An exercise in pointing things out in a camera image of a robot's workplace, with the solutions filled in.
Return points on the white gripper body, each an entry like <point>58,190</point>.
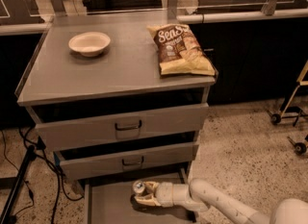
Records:
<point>164,193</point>

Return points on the silver redbull can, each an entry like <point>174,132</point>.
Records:
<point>139,187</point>

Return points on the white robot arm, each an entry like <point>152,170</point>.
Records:
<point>199,196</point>

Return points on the grey middle drawer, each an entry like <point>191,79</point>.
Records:
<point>128,161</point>

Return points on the grey open bottom drawer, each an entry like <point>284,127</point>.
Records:
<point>109,199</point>

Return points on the grey top drawer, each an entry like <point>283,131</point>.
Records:
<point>84,132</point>

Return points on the grey metal drawer cabinet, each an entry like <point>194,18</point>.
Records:
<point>64,85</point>

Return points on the black tripod leg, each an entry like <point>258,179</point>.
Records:
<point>29,156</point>

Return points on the yellow wheeled cart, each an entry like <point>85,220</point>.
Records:
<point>287,110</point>

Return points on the brown yellow chip bag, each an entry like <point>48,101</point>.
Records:
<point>179,51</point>

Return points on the black caster wheel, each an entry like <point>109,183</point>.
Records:
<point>299,147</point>

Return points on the white paper bowl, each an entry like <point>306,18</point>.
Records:
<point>90,44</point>

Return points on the white horizontal rail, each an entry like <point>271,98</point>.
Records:
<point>240,16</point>

